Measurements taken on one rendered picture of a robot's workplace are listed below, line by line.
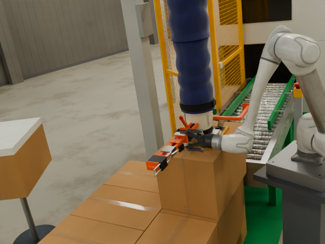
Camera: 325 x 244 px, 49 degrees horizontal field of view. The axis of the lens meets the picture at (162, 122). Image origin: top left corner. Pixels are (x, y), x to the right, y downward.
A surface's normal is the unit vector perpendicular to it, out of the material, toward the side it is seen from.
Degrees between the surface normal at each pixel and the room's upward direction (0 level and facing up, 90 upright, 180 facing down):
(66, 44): 90
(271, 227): 0
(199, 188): 90
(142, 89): 90
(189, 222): 0
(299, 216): 90
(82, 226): 0
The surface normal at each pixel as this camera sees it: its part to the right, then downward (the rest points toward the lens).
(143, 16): 0.89, 0.05
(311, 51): 0.23, 0.25
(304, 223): -0.72, 0.34
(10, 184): -0.01, 0.37
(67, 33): 0.68, 0.18
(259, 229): -0.13, -0.92
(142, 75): -0.44, 0.38
